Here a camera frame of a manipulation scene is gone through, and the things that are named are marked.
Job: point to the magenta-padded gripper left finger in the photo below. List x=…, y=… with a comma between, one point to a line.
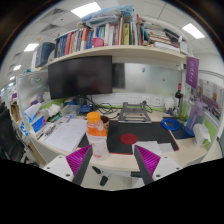
x=63, y=166

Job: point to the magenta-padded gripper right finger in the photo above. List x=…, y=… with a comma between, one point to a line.
x=160, y=166

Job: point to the orange-capped drink bottle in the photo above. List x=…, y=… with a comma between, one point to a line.
x=97, y=140

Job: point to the translucent purple water bottle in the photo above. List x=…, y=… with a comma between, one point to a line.
x=194, y=118

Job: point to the grey paper sheet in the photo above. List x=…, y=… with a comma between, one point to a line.
x=165, y=147

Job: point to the white written paper pad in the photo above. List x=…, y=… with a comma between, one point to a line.
x=66, y=133

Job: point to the black red-edged desk mat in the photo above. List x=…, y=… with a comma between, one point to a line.
x=146, y=131

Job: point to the flat round red coaster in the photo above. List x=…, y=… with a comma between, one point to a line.
x=129, y=139

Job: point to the blue tissue box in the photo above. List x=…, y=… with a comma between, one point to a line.
x=37, y=122

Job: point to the white crumpled tissue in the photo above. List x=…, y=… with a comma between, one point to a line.
x=201, y=134

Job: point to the clear plastic box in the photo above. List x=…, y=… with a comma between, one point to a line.
x=70, y=110

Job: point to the grey metal laptop stand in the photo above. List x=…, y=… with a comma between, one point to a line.
x=134, y=115

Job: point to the white tissue pack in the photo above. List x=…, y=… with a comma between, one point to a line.
x=52, y=110

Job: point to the black office chair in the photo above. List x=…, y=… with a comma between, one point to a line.
x=10, y=140

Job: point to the small blue device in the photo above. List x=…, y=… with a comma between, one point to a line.
x=85, y=108

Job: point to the white jar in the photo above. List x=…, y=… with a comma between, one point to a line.
x=169, y=104

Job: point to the dark wine bottle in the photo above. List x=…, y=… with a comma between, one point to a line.
x=178, y=96

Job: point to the group photo poster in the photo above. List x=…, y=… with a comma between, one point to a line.
x=210, y=96

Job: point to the black computer monitor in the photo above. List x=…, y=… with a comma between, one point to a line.
x=80, y=76

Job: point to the purple hanging banner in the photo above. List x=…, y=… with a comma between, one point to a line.
x=192, y=71

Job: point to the white wall power outlets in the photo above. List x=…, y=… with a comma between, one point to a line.
x=133, y=99

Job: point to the wall shelf with books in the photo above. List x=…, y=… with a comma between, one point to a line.
x=116, y=50

